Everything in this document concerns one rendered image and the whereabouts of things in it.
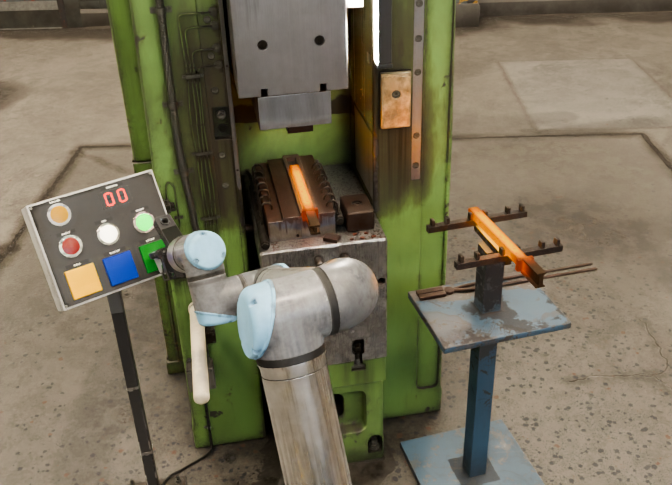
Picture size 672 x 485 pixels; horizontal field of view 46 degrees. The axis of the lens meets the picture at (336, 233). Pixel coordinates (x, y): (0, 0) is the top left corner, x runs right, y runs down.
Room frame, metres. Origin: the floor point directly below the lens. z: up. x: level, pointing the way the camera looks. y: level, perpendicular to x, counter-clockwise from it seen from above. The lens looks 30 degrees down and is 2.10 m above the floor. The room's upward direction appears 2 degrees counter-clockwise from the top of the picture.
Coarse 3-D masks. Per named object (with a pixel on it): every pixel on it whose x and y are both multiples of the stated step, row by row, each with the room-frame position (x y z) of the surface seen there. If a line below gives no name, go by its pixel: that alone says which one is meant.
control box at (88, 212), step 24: (72, 192) 1.81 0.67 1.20; (96, 192) 1.84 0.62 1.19; (120, 192) 1.86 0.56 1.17; (144, 192) 1.89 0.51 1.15; (24, 216) 1.78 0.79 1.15; (48, 216) 1.75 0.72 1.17; (72, 216) 1.78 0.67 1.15; (96, 216) 1.80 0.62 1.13; (120, 216) 1.83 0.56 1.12; (48, 240) 1.72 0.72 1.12; (96, 240) 1.77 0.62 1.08; (120, 240) 1.79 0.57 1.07; (144, 240) 1.82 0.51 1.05; (48, 264) 1.68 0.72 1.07; (72, 264) 1.71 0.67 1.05; (96, 264) 1.73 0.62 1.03; (120, 288) 1.72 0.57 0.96
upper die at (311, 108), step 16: (272, 96) 2.02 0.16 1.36; (288, 96) 2.03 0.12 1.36; (304, 96) 2.04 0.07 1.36; (320, 96) 2.04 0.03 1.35; (256, 112) 2.09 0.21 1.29; (272, 112) 2.02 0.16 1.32; (288, 112) 2.03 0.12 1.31; (304, 112) 2.03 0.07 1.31; (320, 112) 2.04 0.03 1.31; (272, 128) 2.02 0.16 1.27
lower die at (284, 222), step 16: (272, 160) 2.43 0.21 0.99; (304, 160) 2.42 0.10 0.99; (256, 176) 2.35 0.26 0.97; (272, 176) 2.30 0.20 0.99; (288, 176) 2.29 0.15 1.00; (304, 176) 2.28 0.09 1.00; (320, 176) 2.29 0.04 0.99; (272, 192) 2.21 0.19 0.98; (288, 192) 2.19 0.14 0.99; (320, 192) 2.17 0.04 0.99; (288, 208) 2.08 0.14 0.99; (320, 208) 2.07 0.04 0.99; (272, 224) 2.02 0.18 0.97; (288, 224) 2.02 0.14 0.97; (304, 224) 2.03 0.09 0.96; (320, 224) 2.04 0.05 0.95; (272, 240) 2.02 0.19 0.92
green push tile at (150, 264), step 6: (144, 246) 1.80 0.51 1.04; (150, 246) 1.81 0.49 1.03; (156, 246) 1.81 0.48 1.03; (162, 246) 1.82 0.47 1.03; (144, 252) 1.79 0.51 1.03; (150, 252) 1.80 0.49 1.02; (144, 258) 1.78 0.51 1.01; (144, 264) 1.78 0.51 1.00; (150, 264) 1.78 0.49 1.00; (150, 270) 1.77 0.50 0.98; (156, 270) 1.78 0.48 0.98
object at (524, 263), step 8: (472, 208) 2.06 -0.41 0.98; (480, 216) 2.01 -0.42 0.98; (480, 224) 1.99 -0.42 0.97; (488, 224) 1.96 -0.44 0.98; (488, 232) 1.94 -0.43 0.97; (496, 232) 1.91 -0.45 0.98; (496, 240) 1.89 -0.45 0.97; (504, 240) 1.87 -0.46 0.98; (504, 248) 1.84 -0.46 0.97; (512, 248) 1.83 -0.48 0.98; (512, 256) 1.80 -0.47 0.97; (520, 256) 1.78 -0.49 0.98; (528, 256) 1.77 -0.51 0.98; (520, 264) 1.75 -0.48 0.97; (528, 264) 1.73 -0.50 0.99; (536, 264) 1.72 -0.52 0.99; (528, 272) 1.73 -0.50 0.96; (536, 272) 1.69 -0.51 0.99; (544, 272) 1.69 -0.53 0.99; (528, 280) 1.71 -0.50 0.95; (536, 280) 1.69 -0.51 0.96
